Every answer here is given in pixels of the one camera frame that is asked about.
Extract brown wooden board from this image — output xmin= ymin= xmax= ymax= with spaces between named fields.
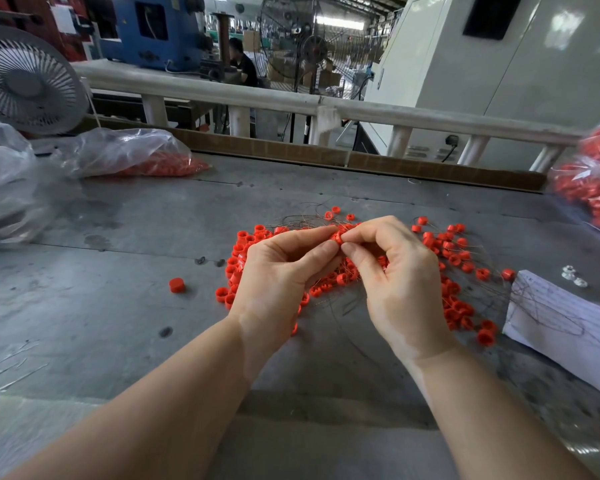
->
xmin=75 ymin=117 xmax=548 ymax=192

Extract bundle of thin metal wires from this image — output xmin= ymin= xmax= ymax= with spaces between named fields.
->
xmin=280 ymin=211 xmax=411 ymax=316

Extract black pedestal fan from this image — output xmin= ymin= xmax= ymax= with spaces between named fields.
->
xmin=298 ymin=35 xmax=333 ymax=144

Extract clear bag with red pieces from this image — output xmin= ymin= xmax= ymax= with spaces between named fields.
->
xmin=52 ymin=127 xmax=209 ymax=179

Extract white metal railing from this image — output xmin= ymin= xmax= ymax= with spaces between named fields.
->
xmin=72 ymin=59 xmax=586 ymax=174

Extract red industrial machine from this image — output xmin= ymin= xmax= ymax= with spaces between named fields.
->
xmin=0 ymin=0 xmax=89 ymax=63

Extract white desk fan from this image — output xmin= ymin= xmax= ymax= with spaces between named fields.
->
xmin=0 ymin=25 xmax=89 ymax=137

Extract large grey machine cabinet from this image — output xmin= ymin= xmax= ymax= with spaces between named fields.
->
xmin=365 ymin=0 xmax=600 ymax=171

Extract crumpled clear plastic bag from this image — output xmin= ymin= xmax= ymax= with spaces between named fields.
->
xmin=0 ymin=109 xmax=57 ymax=246

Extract person's left forearm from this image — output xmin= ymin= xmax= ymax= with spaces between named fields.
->
xmin=5 ymin=319 xmax=266 ymax=480

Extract person's right hand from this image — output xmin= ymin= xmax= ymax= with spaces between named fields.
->
xmin=340 ymin=215 xmax=457 ymax=368

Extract person's right forearm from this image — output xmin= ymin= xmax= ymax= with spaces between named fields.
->
xmin=405 ymin=345 xmax=596 ymax=480

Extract pile of red plastic rings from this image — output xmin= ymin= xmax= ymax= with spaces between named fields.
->
xmin=215 ymin=205 xmax=518 ymax=348

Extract large clear bag red pieces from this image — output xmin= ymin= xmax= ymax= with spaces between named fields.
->
xmin=548 ymin=109 xmax=600 ymax=241

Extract blue industrial machine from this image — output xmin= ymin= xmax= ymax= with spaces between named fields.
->
xmin=100 ymin=0 xmax=209 ymax=73

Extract person's left hand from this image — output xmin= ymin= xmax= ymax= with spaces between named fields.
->
xmin=227 ymin=225 xmax=343 ymax=371

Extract white paper sheet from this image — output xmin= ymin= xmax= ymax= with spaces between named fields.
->
xmin=503 ymin=269 xmax=600 ymax=402

